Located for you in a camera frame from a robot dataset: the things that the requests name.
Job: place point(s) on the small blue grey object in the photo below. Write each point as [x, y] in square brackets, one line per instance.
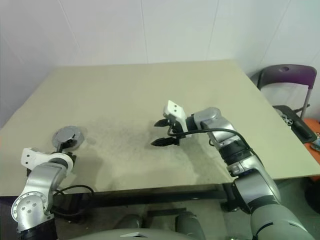
[316, 144]

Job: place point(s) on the black tray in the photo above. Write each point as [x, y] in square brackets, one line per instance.
[286, 110]

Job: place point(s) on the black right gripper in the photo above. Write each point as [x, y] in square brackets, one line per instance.
[175, 130]

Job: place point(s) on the dark rounded floor object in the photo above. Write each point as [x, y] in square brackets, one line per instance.
[314, 192]

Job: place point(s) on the purple folding chair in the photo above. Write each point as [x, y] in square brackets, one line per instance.
[287, 75]

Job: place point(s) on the spare silver spoked rotor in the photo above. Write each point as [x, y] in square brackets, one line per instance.
[285, 115]
[290, 122]

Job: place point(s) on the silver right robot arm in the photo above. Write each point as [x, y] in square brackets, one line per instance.
[250, 170]

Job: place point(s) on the black oblong object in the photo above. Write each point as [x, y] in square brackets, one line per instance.
[303, 128]

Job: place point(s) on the black table frame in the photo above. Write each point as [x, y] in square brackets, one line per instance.
[150, 196]

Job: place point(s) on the dark rounded grey shape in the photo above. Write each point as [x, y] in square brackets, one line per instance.
[190, 225]

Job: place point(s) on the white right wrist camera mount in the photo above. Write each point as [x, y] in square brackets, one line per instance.
[175, 110]

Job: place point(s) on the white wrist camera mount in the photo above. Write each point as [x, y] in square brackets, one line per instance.
[175, 110]
[31, 156]

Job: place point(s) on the grey round motor lid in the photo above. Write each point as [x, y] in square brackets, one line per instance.
[65, 133]

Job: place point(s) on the grey robot torso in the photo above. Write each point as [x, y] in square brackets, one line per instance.
[112, 235]

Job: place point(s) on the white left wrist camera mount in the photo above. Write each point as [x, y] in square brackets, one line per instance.
[31, 156]

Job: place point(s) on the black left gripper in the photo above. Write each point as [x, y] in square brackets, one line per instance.
[66, 155]

